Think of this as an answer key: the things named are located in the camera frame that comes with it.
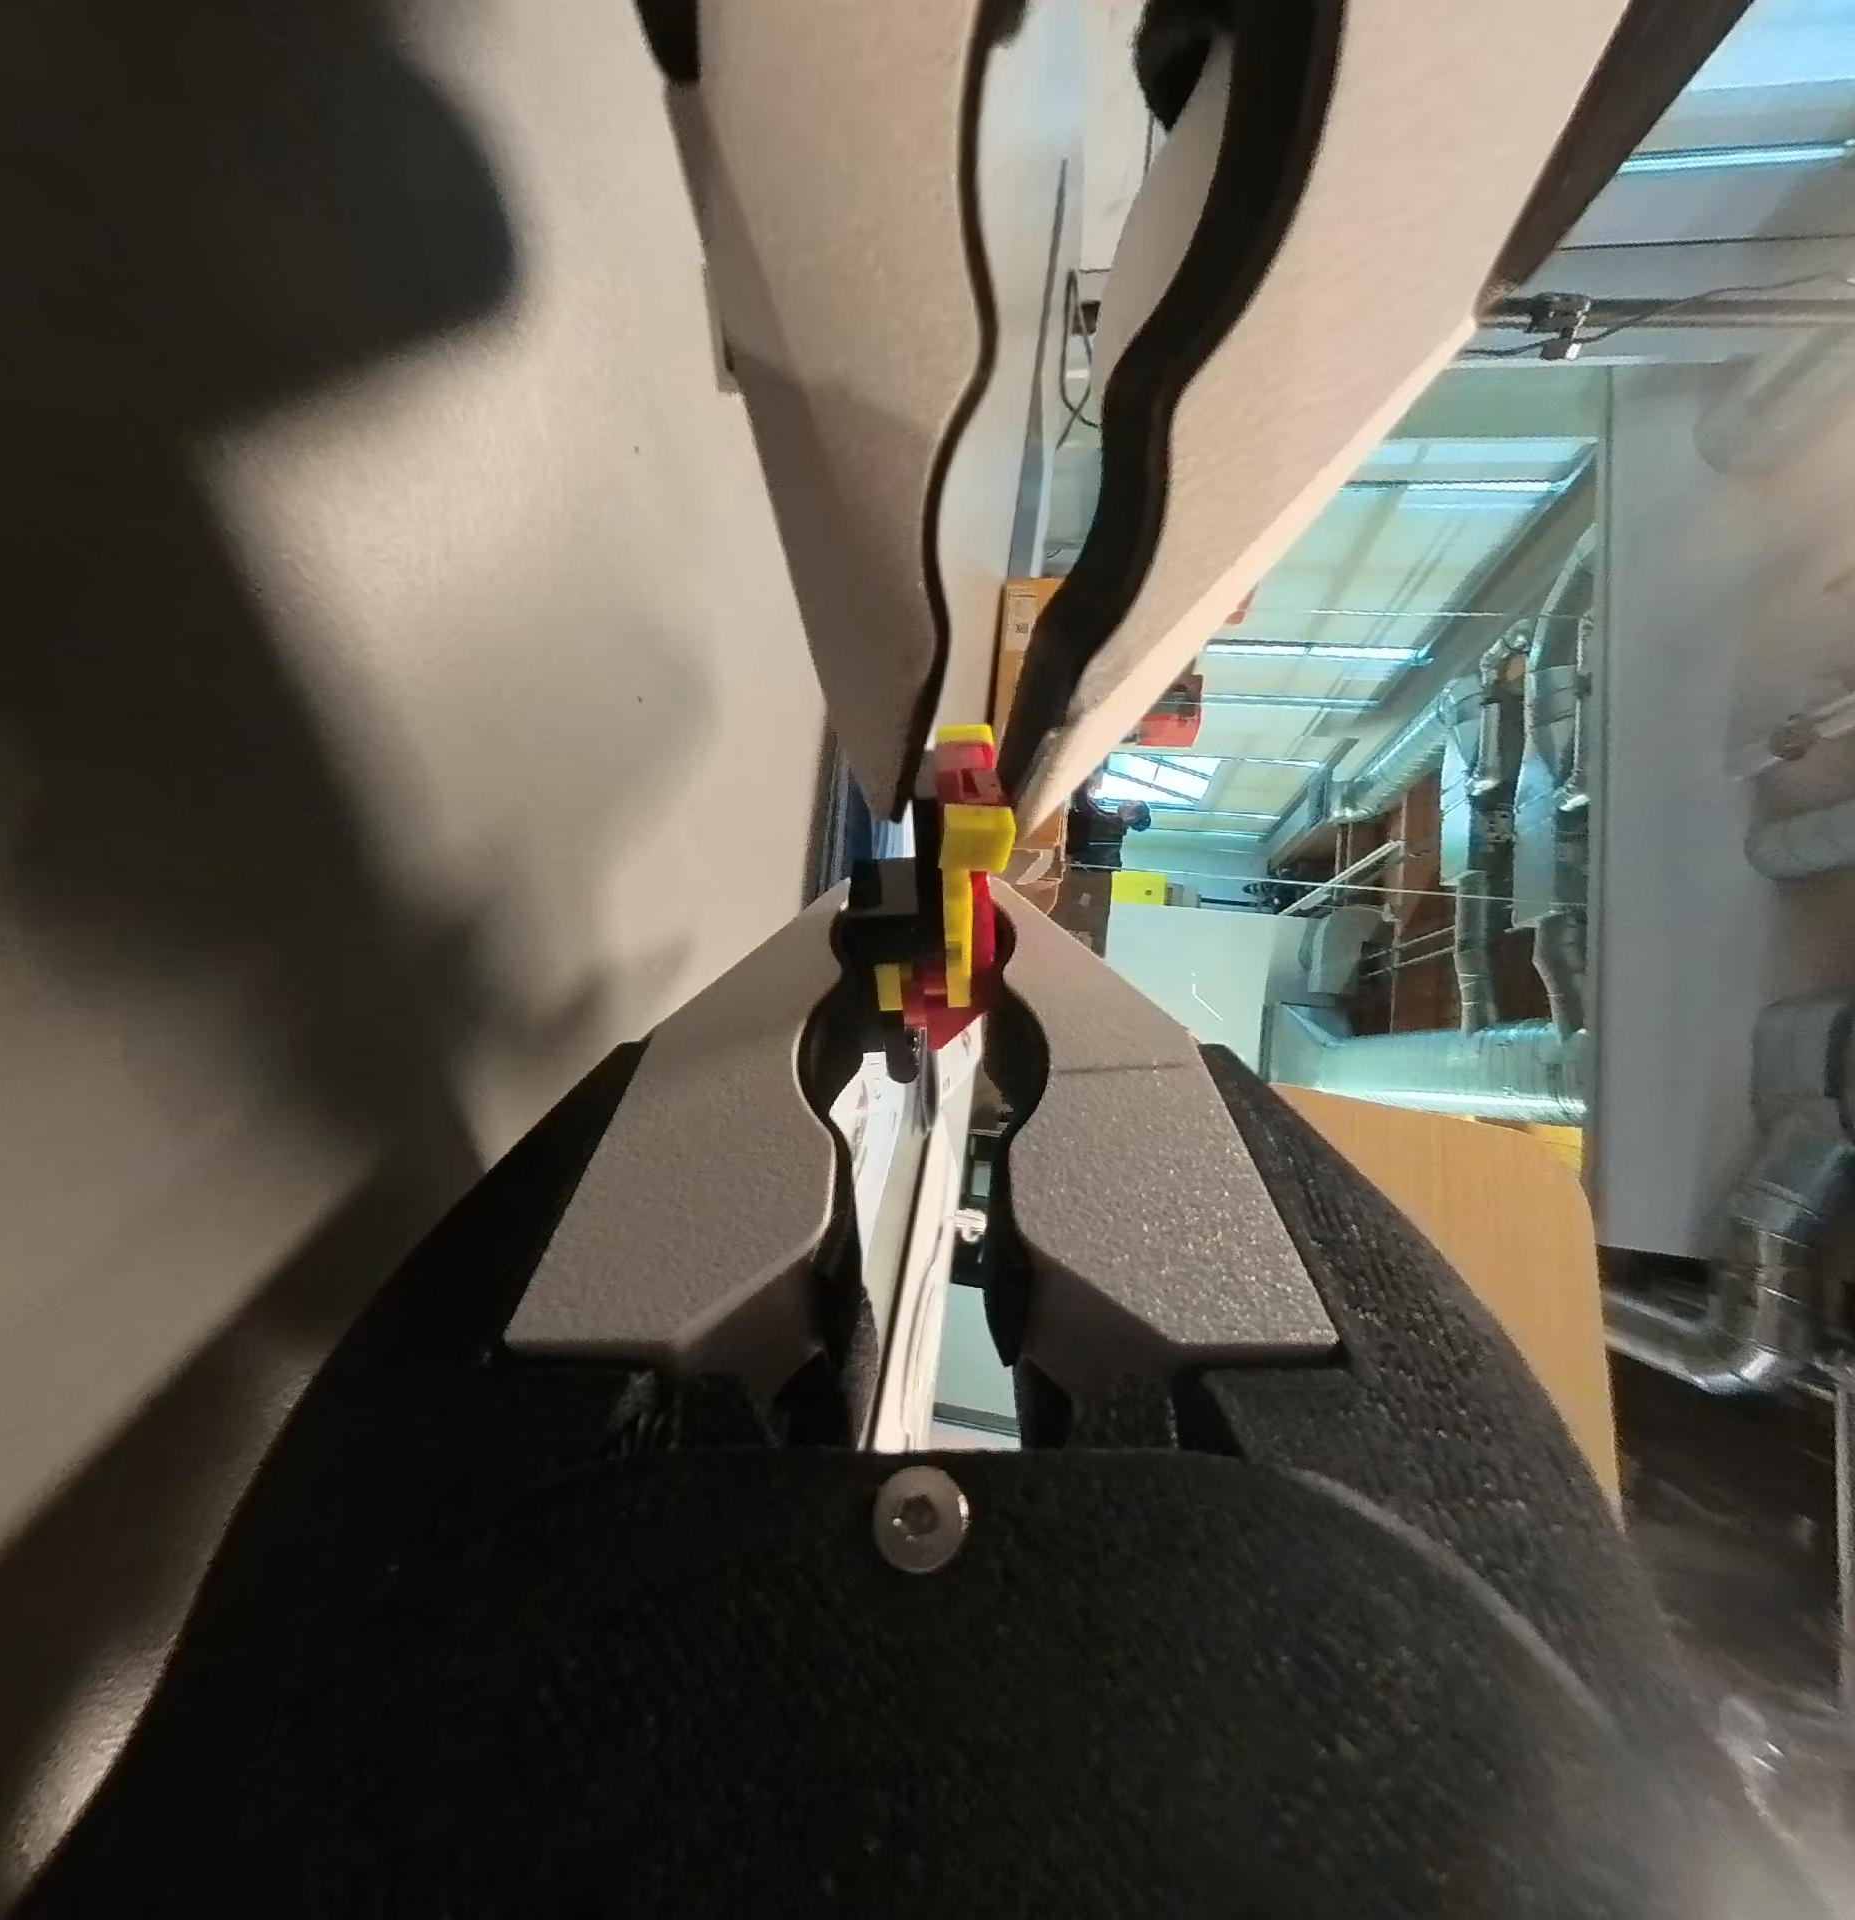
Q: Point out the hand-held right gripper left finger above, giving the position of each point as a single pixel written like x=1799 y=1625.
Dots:
x=672 y=1200

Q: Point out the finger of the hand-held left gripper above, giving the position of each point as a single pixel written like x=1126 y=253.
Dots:
x=1392 y=225
x=837 y=300

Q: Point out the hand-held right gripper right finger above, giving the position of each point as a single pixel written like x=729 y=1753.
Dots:
x=1166 y=1200

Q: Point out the red yellow lego model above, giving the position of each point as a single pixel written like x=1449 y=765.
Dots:
x=949 y=900

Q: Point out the orange cardboard lego box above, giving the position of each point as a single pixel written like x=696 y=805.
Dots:
x=1020 y=629

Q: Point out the open instruction booklet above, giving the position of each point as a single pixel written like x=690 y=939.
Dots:
x=891 y=1200

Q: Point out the black stand pole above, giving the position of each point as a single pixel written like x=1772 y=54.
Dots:
x=1692 y=309

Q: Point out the yellow crate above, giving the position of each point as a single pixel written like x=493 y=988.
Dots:
x=1140 y=889

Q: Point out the large grid window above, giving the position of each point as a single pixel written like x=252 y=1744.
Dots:
x=1767 y=128

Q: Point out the orange black tool case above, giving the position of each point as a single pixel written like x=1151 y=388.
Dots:
x=1166 y=728

